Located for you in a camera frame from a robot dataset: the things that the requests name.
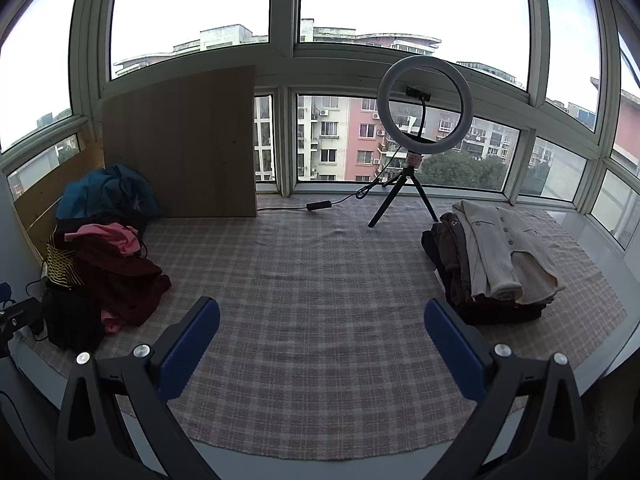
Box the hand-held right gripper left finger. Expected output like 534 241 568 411
55 296 221 480

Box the maroon garment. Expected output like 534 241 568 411
75 234 173 329

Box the black yellow striped garment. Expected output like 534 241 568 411
45 227 86 289

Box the white ring light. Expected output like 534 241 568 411
376 55 474 154

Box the blue garment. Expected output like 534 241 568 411
56 163 162 221

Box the black phone holder clip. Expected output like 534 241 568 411
404 85 432 137

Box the large wooden board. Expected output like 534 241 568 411
101 65 259 219

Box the beige folded cardigan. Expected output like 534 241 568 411
452 200 567 306

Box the brown folded garment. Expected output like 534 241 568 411
432 212 474 306

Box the black ring light cable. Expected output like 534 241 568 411
257 144 410 212

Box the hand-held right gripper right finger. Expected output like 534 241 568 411
423 299 589 480

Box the thin black cable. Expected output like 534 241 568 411
25 276 50 338

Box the pink plaid mat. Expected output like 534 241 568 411
32 200 628 462

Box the pink garment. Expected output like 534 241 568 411
64 223 142 335

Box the narrow wooden side board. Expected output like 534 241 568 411
12 137 106 261

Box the white window frame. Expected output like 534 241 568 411
0 0 640 252

